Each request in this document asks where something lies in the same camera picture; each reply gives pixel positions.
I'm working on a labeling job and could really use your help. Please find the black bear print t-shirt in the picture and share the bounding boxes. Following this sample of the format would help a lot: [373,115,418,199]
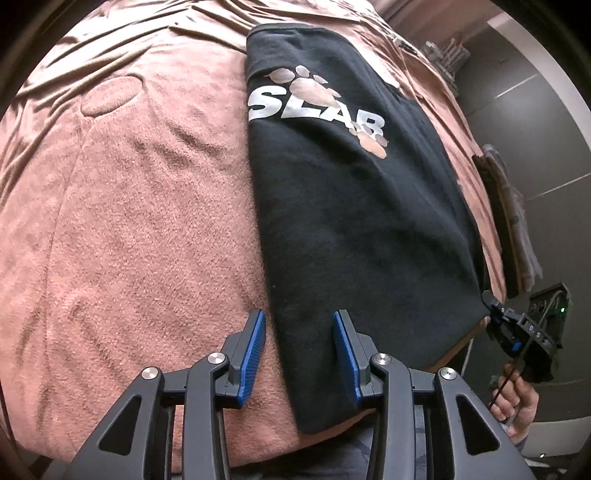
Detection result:
[246,24,489,434]

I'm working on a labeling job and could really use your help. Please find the folded grey clothes stack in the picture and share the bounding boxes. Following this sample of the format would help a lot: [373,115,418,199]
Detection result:
[473,144,543,299]

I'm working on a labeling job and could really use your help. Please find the person right hand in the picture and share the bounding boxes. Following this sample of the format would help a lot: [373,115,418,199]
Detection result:
[490,362,539,445]

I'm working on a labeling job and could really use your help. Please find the person legs in patterned trousers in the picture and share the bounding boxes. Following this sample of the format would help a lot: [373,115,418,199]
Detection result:
[239,410,435,480]

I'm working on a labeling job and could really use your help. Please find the brown bed blanket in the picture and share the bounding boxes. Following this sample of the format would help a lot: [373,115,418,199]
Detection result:
[1,1,506,461]

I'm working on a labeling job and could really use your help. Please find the white bedside table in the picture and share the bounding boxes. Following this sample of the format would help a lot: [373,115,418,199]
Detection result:
[421,32,471,98]

